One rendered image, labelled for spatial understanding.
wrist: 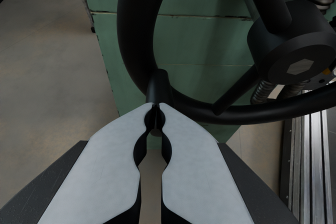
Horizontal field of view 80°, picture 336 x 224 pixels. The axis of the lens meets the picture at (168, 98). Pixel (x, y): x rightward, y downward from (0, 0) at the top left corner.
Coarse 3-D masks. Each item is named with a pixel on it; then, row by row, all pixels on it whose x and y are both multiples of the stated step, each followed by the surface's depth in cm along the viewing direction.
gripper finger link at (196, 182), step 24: (168, 120) 10; (192, 120) 10; (168, 144) 9; (192, 144) 9; (216, 144) 9; (168, 168) 8; (192, 168) 8; (216, 168) 8; (168, 192) 7; (192, 192) 7; (216, 192) 7; (168, 216) 6; (192, 216) 6; (216, 216) 6; (240, 216) 6
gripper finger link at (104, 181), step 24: (120, 120) 10; (144, 120) 11; (96, 144) 9; (120, 144) 9; (144, 144) 10; (72, 168) 7; (96, 168) 7; (120, 168) 7; (72, 192) 7; (96, 192) 7; (120, 192) 7; (48, 216) 6; (72, 216) 6; (96, 216) 6; (120, 216) 6
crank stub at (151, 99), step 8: (152, 72) 18; (160, 72) 17; (152, 80) 17; (160, 80) 17; (168, 80) 17; (152, 88) 16; (160, 88) 16; (168, 88) 17; (152, 96) 16; (160, 96) 16; (168, 96) 16; (168, 104) 15; (160, 136) 16
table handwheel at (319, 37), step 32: (128, 0) 12; (160, 0) 13; (256, 0) 13; (288, 0) 18; (128, 32) 14; (256, 32) 17; (288, 32) 15; (320, 32) 14; (128, 64) 17; (256, 64) 17; (288, 64) 16; (320, 64) 16; (224, 96) 24; (320, 96) 25
